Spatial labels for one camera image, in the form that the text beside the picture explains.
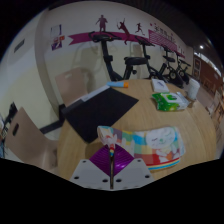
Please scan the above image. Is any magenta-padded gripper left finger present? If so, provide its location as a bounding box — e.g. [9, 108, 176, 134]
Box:
[69, 144, 113, 191]

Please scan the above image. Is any colourful cartoon print towel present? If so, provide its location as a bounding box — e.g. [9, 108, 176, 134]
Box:
[96, 124, 186, 171]

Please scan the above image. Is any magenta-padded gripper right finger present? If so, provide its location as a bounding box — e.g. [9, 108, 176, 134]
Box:
[112, 144, 155, 191]

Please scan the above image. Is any wall air vent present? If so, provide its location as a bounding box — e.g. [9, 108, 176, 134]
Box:
[13, 39, 26, 53]

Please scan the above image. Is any green wet wipes pack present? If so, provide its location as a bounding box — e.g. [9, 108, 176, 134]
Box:
[152, 91, 191, 112]

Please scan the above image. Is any blue tube with orange cap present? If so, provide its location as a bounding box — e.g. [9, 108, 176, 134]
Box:
[106, 80, 130, 89]

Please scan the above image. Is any black exercise bike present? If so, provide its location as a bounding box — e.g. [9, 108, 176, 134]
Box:
[89, 31, 151, 83]
[134, 35, 164, 81]
[176, 59, 193, 84]
[161, 44, 183, 83]

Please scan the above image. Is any group of tables and chairs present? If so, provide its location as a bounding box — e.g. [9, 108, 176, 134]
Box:
[206, 89, 224, 134]

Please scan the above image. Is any white flat box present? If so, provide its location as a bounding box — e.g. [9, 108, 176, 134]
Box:
[150, 78, 170, 93]

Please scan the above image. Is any black desk mat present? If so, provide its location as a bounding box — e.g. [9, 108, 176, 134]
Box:
[63, 84, 139, 144]

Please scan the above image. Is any white paper cup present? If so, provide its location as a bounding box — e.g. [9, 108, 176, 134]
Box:
[184, 77, 201, 101]

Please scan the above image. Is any light wooden chair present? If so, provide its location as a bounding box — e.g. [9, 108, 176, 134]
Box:
[54, 67, 93, 106]
[4, 106, 59, 169]

